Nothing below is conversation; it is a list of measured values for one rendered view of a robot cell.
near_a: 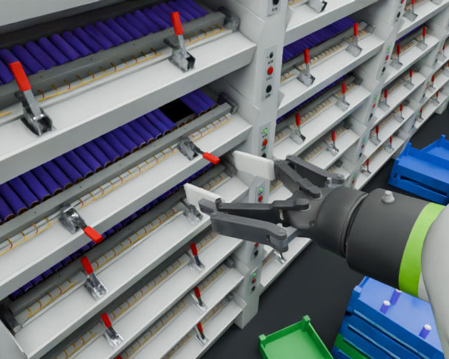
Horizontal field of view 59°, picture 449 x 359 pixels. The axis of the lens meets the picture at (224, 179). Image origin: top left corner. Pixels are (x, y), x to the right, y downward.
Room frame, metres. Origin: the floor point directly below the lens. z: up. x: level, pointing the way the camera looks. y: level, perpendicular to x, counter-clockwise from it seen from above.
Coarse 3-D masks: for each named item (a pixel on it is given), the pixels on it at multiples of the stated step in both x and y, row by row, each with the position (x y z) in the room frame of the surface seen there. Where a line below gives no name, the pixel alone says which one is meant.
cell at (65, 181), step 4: (44, 164) 0.55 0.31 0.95; (48, 164) 0.54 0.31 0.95; (52, 164) 0.55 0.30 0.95; (48, 168) 0.54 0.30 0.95; (52, 168) 0.54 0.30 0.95; (56, 168) 0.54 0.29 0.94; (48, 172) 0.54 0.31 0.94; (52, 172) 0.53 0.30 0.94; (56, 172) 0.53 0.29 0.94; (60, 172) 0.53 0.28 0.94; (52, 176) 0.53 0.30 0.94; (56, 176) 0.52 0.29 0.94; (60, 176) 0.52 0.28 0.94; (64, 176) 0.53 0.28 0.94; (56, 180) 0.52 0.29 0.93; (60, 180) 0.52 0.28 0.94; (64, 180) 0.52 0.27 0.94; (68, 180) 0.52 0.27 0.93; (60, 184) 0.51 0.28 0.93; (64, 184) 0.51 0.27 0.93; (64, 188) 0.51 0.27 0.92
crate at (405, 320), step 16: (368, 288) 0.73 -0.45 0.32; (384, 288) 0.73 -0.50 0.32; (352, 304) 0.66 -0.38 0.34; (368, 304) 0.64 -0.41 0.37; (400, 304) 0.67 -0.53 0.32; (416, 304) 0.67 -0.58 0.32; (384, 320) 0.60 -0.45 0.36; (400, 320) 0.62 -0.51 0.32; (416, 320) 0.62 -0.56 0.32; (432, 320) 0.62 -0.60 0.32; (400, 336) 0.57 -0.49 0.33; (416, 336) 0.54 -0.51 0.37; (432, 336) 0.57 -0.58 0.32; (432, 352) 0.51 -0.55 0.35
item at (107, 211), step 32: (224, 96) 0.81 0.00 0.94; (224, 128) 0.75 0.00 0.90; (192, 160) 0.64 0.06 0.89; (128, 192) 0.54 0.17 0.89; (160, 192) 0.58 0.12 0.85; (96, 224) 0.46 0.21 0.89; (0, 256) 0.38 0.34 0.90; (32, 256) 0.39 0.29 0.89; (64, 256) 0.42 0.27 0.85; (0, 288) 0.34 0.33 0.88
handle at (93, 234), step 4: (72, 216) 0.45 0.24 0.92; (72, 220) 0.45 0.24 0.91; (76, 220) 0.45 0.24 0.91; (80, 220) 0.45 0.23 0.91; (76, 224) 0.44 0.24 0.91; (80, 224) 0.44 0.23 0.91; (84, 224) 0.44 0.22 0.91; (84, 228) 0.43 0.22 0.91; (88, 228) 0.43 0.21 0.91; (92, 228) 0.43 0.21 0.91; (84, 232) 0.42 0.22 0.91; (88, 232) 0.42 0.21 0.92; (92, 232) 0.42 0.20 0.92; (96, 232) 0.42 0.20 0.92; (88, 236) 0.41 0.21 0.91; (92, 236) 0.41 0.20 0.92; (96, 236) 0.41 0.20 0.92; (100, 236) 0.41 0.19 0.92; (96, 240) 0.40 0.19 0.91; (100, 240) 0.41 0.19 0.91
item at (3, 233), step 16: (208, 112) 0.75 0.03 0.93; (224, 112) 0.77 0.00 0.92; (192, 128) 0.70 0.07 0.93; (160, 144) 0.64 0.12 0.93; (128, 160) 0.58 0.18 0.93; (144, 160) 0.60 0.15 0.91; (160, 160) 0.61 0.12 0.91; (96, 176) 0.53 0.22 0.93; (112, 176) 0.55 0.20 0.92; (64, 192) 0.49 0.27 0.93; (80, 192) 0.50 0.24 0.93; (32, 208) 0.45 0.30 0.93; (48, 208) 0.46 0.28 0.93; (16, 224) 0.42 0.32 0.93; (32, 224) 0.44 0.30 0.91; (48, 224) 0.44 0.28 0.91; (0, 240) 0.40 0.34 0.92
